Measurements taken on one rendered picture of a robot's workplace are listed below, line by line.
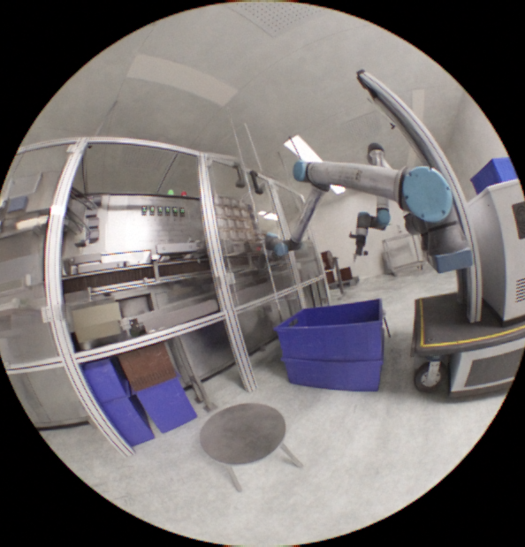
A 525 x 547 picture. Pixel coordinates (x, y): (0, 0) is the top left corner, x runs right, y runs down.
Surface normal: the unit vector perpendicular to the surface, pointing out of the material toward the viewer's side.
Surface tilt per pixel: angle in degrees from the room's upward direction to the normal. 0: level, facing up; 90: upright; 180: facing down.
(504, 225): 90
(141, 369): 90
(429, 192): 93
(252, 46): 180
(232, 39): 180
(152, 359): 90
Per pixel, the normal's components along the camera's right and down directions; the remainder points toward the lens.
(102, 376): 0.72, -0.19
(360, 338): -0.63, 0.12
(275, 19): 0.23, 0.97
